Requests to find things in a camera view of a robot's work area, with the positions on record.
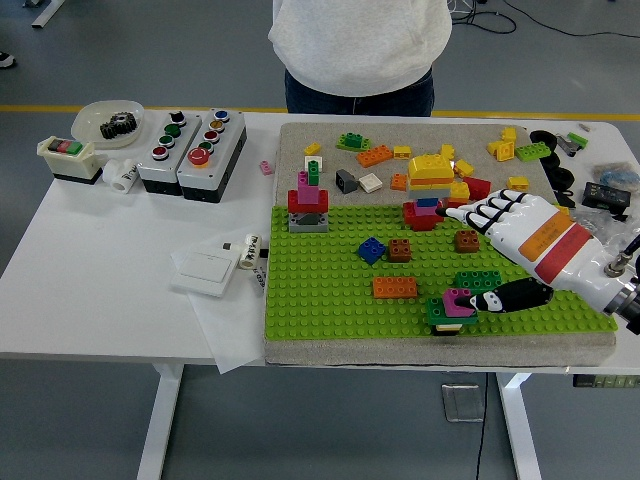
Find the lime green 2x3 brick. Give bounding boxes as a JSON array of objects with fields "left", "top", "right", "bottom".
[{"left": 515, "top": 142, "right": 553, "bottom": 164}]

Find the metal floor outlet box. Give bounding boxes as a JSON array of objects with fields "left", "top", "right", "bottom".
[{"left": 440, "top": 383, "right": 486, "bottom": 425}]

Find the red slope brick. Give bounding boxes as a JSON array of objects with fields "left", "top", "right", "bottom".
[{"left": 462, "top": 175, "right": 493, "bottom": 203}]

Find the yellow orange brick stack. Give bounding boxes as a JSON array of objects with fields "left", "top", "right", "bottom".
[{"left": 406, "top": 153, "right": 456, "bottom": 201}]

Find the labelled white pipe tee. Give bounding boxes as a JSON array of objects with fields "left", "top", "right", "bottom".
[{"left": 223, "top": 232, "right": 265, "bottom": 272}]

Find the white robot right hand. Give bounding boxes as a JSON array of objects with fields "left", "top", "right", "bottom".
[{"left": 434, "top": 189, "right": 626, "bottom": 314}]

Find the looped black floor cable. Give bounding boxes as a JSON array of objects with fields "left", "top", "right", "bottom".
[{"left": 452, "top": 0, "right": 517, "bottom": 34}]

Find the brown 2x2 brick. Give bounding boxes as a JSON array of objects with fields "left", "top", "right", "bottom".
[
  {"left": 454, "top": 230, "right": 481, "bottom": 254},
  {"left": 387, "top": 238, "right": 414, "bottom": 264}
]

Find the beige red-green switch box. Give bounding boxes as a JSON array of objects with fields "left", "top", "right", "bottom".
[{"left": 37, "top": 137, "right": 104, "bottom": 186}]

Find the white wall switch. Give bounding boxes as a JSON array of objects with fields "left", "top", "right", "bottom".
[{"left": 171, "top": 248, "right": 240, "bottom": 299}]

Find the white paper sheet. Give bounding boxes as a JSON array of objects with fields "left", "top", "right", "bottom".
[{"left": 169, "top": 238, "right": 271, "bottom": 375}]

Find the black digital meter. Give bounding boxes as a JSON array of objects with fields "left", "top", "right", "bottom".
[{"left": 581, "top": 181, "right": 632, "bottom": 221}]

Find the person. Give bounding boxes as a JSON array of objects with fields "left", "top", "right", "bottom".
[{"left": 267, "top": 0, "right": 454, "bottom": 118}]

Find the grey-brown foam mat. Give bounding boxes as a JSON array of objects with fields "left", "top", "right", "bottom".
[{"left": 263, "top": 122, "right": 619, "bottom": 369}]

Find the black metal gear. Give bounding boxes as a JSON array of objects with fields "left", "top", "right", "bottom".
[{"left": 99, "top": 113, "right": 139, "bottom": 140}]

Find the table height control panel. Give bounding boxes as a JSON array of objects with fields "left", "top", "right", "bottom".
[{"left": 572, "top": 373, "right": 640, "bottom": 390}]

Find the magenta 2x2 brick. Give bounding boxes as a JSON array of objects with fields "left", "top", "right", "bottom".
[{"left": 442, "top": 288, "right": 480, "bottom": 319}]

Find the orange 2x4 brick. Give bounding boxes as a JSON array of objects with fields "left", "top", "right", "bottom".
[
  {"left": 356, "top": 145, "right": 395, "bottom": 168},
  {"left": 372, "top": 276, "right": 418, "bottom": 300}
]

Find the grey emergency-stop button box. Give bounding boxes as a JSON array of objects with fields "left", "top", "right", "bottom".
[{"left": 177, "top": 109, "right": 248, "bottom": 204}]

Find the grey base brick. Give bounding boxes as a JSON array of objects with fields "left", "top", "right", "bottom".
[{"left": 288, "top": 210, "right": 330, "bottom": 235}]

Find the dark grey slope brick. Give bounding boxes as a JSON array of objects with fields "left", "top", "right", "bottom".
[{"left": 335, "top": 168, "right": 359, "bottom": 194}]

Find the green brick on lime plate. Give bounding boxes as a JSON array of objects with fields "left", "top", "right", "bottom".
[{"left": 335, "top": 132, "right": 371, "bottom": 153}]

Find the grey four-button control box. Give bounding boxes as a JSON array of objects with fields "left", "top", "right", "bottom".
[{"left": 137, "top": 110, "right": 201, "bottom": 196}]

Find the red rounded brick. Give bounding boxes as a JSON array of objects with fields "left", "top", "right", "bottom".
[{"left": 402, "top": 199, "right": 446, "bottom": 232}]

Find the white pipe tee fitting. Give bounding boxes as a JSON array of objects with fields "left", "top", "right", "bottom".
[{"left": 102, "top": 158, "right": 141, "bottom": 194}]

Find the yellow upturned 2x2 brick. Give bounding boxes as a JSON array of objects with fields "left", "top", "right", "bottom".
[{"left": 487, "top": 139, "right": 516, "bottom": 163}]

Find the red wide brick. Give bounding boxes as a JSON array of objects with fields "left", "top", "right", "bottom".
[{"left": 287, "top": 188, "right": 331, "bottom": 215}]

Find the green studded baseplate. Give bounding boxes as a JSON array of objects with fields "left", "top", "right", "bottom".
[{"left": 263, "top": 202, "right": 620, "bottom": 342}]

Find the plastic bag with blue part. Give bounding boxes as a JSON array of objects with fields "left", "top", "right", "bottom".
[{"left": 591, "top": 160, "right": 640, "bottom": 194}]

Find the pink tall brick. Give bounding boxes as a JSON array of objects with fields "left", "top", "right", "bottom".
[{"left": 296, "top": 170, "right": 321, "bottom": 204}]

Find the white table leg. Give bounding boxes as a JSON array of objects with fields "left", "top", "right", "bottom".
[
  {"left": 496, "top": 372, "right": 544, "bottom": 480},
  {"left": 135, "top": 363, "right": 185, "bottom": 480}
]

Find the white printed label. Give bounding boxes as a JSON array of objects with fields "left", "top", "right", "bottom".
[{"left": 248, "top": 264, "right": 270, "bottom": 297}]

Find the long black floor cable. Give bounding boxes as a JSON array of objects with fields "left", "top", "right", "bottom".
[{"left": 502, "top": 0, "right": 640, "bottom": 39}]

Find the dark green 2x4 brick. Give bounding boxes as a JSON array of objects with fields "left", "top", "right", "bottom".
[
  {"left": 454, "top": 270, "right": 504, "bottom": 297},
  {"left": 426, "top": 296, "right": 479, "bottom": 326}
]

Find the thin black hanging cable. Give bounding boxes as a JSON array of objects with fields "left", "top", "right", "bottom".
[{"left": 474, "top": 372, "right": 490, "bottom": 480}]

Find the grey metal frame foot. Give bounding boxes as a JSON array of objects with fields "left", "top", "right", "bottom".
[{"left": 30, "top": 0, "right": 66, "bottom": 30}]

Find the blue 2x2 brick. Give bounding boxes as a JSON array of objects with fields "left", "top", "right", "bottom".
[{"left": 357, "top": 236, "right": 387, "bottom": 265}]

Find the translucent white plastic dish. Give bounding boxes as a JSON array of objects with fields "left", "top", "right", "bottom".
[{"left": 71, "top": 99, "right": 147, "bottom": 150}]

